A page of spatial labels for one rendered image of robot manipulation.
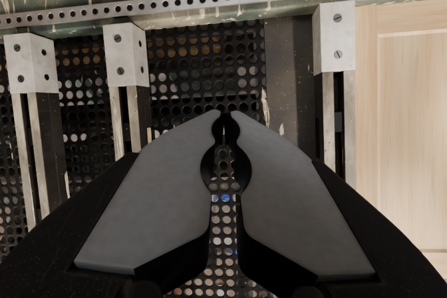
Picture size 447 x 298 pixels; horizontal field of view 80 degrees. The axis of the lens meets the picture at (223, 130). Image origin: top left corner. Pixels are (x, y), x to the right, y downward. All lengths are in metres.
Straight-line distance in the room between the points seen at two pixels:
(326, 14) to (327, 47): 0.06
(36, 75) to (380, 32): 0.72
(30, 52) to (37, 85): 0.07
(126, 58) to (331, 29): 0.40
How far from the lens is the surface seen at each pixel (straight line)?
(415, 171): 0.68
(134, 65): 0.59
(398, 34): 0.66
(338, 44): 0.56
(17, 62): 0.74
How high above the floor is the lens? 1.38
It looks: 31 degrees down
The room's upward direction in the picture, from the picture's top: 178 degrees counter-clockwise
